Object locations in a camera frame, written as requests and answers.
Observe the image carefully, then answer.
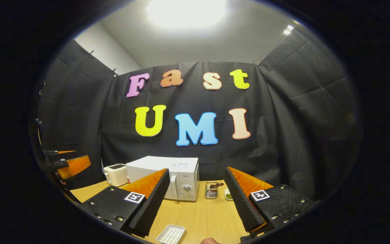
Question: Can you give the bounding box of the large ceiling light panel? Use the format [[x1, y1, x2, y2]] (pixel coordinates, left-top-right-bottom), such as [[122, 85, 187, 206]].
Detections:
[[147, 0, 228, 29]]

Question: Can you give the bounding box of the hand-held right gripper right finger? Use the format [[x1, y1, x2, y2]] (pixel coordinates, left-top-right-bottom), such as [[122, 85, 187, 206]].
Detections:
[[224, 166, 316, 238]]

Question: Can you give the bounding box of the white microwave oven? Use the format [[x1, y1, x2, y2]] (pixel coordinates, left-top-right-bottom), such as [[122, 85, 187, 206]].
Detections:
[[126, 156, 200, 202]]

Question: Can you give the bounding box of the metal wire utensil holder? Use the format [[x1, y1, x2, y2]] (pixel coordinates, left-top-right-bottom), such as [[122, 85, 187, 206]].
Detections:
[[205, 182, 218, 199]]

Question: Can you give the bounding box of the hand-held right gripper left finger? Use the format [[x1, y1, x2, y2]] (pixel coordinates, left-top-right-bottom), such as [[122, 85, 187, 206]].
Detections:
[[82, 168, 171, 238]]

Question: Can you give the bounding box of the white toaster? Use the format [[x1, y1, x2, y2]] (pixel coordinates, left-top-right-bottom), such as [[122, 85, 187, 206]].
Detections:
[[103, 164, 128, 187]]

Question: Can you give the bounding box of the black backdrop cloth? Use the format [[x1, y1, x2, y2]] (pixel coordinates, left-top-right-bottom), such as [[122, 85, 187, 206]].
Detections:
[[34, 24, 363, 200]]

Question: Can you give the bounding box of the white slotted tray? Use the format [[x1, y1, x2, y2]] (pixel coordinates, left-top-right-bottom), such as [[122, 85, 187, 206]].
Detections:
[[155, 224, 186, 244]]

